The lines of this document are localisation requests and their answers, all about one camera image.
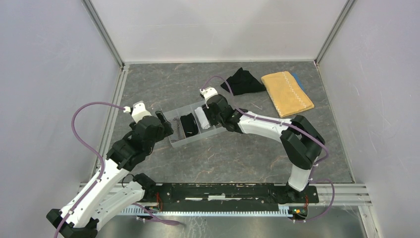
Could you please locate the blue cloth under towel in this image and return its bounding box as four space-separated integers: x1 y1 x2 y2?
291 73 305 92

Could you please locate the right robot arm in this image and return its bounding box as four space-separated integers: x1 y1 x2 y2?
204 94 327 202

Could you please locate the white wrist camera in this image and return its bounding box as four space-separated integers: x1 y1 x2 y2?
200 87 218 104
123 101 152 123

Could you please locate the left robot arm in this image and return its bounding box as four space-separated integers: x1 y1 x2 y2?
47 111 173 238

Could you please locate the clear plastic organizer box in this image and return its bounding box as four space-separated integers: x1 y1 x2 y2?
163 101 226 148

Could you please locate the folded yellow towel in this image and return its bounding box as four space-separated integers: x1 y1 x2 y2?
261 71 315 118

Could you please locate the white underwear black waistband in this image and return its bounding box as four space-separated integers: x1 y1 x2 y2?
194 106 211 130

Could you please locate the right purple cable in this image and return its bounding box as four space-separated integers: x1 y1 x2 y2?
201 75 336 223

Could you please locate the black underwear beige waistband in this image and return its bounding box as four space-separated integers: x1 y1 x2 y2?
180 113 199 138

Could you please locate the grey striped rolled cloth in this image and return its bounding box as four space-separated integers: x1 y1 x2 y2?
169 117 186 143

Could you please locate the aluminium frame rail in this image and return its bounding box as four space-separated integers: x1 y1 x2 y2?
75 183 373 218

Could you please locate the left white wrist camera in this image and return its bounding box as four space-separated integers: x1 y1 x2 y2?
123 101 152 123

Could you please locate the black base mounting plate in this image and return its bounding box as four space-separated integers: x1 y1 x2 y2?
139 183 319 212

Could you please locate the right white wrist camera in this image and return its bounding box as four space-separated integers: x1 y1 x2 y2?
200 87 218 104

